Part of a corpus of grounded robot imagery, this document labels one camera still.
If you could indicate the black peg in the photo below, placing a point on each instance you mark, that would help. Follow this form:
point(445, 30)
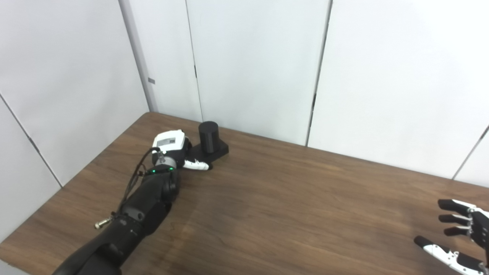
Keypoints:
point(208, 137)

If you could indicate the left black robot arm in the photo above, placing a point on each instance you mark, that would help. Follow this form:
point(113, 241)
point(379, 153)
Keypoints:
point(145, 206)

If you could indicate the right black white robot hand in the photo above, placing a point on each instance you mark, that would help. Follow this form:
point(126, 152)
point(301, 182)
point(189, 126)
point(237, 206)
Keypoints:
point(479, 227)

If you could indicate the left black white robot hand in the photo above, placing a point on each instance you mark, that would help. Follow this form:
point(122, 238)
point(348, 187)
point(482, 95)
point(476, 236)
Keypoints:
point(170, 141)

